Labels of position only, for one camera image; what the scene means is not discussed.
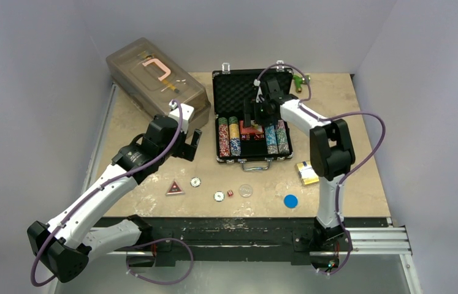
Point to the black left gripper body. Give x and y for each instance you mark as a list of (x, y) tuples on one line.
[(183, 136)]

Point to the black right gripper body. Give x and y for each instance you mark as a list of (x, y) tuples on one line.
[(256, 109)]

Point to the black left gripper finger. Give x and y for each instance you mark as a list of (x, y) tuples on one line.
[(180, 150), (191, 148)]

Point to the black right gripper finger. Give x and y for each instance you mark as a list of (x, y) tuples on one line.
[(267, 119), (248, 110)]

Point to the red card deck box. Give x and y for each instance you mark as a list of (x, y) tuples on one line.
[(253, 129)]

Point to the red triangle all-in marker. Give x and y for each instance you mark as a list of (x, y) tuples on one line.
[(174, 189)]

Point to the clear round button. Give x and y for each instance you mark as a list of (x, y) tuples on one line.
[(245, 190)]

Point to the blue yellow card deck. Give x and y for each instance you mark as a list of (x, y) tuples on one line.
[(306, 173)]

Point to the blue round button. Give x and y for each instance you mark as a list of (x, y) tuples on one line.
[(290, 201)]

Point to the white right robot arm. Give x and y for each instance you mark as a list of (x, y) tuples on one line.
[(330, 147)]

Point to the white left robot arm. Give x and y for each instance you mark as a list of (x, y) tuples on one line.
[(65, 245)]

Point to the black poker set case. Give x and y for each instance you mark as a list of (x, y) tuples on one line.
[(230, 89)]

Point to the red dice in case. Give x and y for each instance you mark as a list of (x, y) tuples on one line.
[(252, 137)]

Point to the yellow blue chip row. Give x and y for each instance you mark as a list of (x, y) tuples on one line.
[(234, 136)]

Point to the purple green chip row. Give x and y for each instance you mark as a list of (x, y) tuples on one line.
[(282, 140)]

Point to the light blue chip row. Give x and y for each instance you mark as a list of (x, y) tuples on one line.
[(271, 140)]

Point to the white dealer chip left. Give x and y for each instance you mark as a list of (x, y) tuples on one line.
[(195, 182)]

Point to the white dealer chip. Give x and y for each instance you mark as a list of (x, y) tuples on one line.
[(218, 196), (195, 182)]

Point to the red white chip row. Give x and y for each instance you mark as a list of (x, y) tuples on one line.
[(223, 137)]

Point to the green toy tool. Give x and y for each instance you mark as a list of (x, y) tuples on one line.
[(299, 81)]

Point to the white dealer chip right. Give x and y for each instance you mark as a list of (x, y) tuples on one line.
[(218, 196)]

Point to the translucent brown plastic box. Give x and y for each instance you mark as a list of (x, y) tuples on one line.
[(143, 86)]

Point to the pink c-clamp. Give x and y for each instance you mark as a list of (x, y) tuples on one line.
[(160, 65)]

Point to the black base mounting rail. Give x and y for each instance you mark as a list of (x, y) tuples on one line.
[(263, 239)]

